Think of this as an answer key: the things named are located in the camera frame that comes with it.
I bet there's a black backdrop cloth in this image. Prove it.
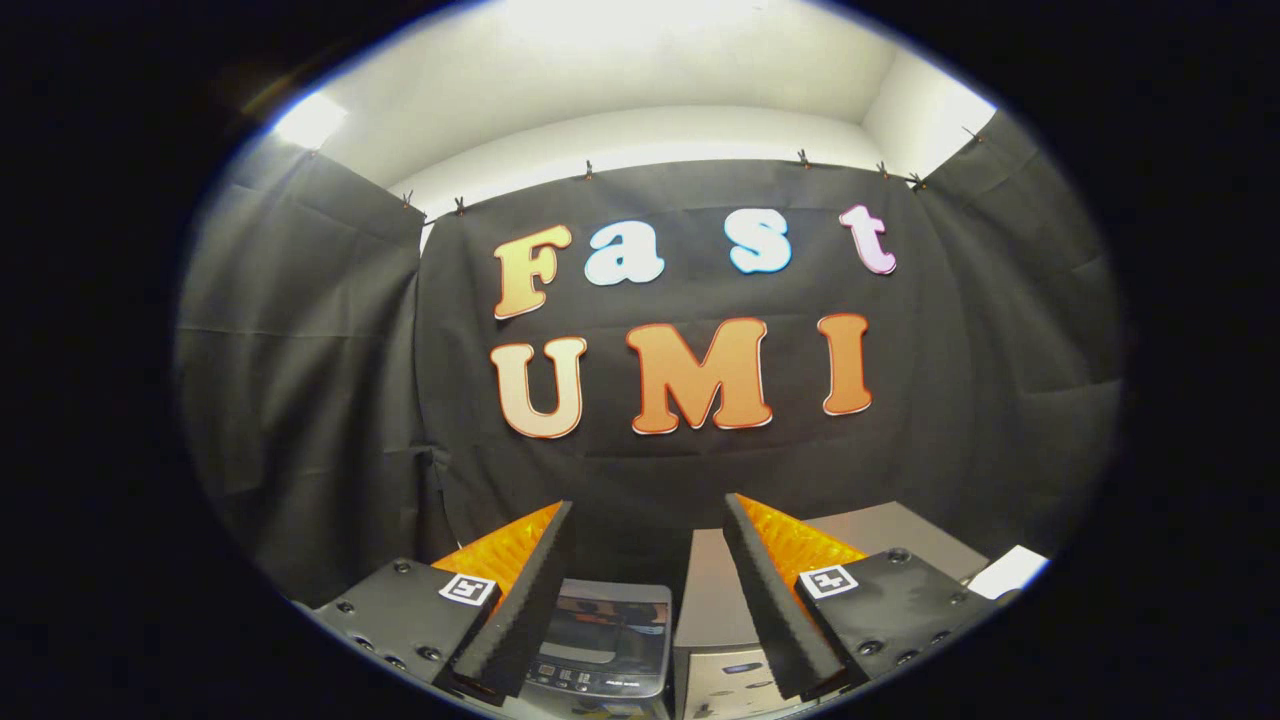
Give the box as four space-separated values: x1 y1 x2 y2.
175 110 1123 601

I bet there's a grey cabinet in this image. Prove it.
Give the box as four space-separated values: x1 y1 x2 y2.
673 500 991 720

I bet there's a dark grey washing machine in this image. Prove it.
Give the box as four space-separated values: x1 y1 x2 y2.
500 578 674 716

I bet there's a ceiling light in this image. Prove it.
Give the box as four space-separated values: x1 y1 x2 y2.
273 91 350 150

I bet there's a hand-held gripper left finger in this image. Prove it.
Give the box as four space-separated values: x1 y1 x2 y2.
310 500 578 708

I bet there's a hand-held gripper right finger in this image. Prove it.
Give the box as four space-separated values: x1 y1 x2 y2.
723 493 1003 703

